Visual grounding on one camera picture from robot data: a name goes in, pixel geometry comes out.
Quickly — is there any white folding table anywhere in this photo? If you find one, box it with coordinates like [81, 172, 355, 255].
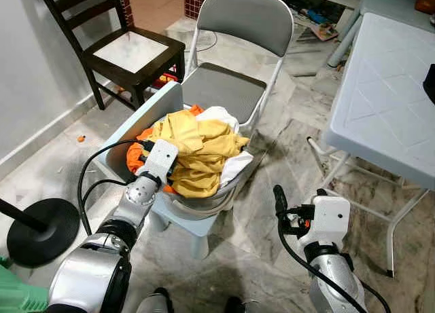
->
[321, 13, 435, 276]

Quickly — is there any white garment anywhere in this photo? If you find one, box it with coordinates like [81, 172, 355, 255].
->
[196, 106, 256, 188]

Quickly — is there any robot left leg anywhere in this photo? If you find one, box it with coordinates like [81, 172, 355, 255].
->
[136, 289, 172, 313]

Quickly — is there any dark wooden chair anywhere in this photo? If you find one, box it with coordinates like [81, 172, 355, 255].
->
[35, 0, 186, 111]

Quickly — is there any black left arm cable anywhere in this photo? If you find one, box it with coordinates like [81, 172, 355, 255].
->
[77, 140, 154, 236]

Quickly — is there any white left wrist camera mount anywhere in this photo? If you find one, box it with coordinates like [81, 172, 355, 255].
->
[139, 140, 179, 185]

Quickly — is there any orange garment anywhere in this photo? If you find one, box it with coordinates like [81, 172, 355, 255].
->
[126, 104, 205, 191]

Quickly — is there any robot right leg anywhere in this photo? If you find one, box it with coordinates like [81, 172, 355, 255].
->
[224, 296, 259, 313]

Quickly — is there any white laundry basket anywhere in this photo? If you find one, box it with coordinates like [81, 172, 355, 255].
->
[163, 170, 256, 222]

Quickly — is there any black round fan base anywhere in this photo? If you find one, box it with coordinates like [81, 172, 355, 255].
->
[0, 198, 81, 268]

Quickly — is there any white plastic table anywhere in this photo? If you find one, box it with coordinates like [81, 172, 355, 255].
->
[326, 0, 435, 69]

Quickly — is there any yellow garment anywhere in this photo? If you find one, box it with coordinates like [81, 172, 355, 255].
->
[139, 108, 251, 198]

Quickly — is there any grey folding chair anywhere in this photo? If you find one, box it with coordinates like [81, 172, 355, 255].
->
[180, 0, 294, 134]

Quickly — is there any robot leg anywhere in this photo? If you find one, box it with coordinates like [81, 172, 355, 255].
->
[136, 289, 172, 313]
[224, 296, 259, 313]

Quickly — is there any green plastic object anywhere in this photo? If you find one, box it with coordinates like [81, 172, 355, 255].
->
[0, 257, 48, 313]

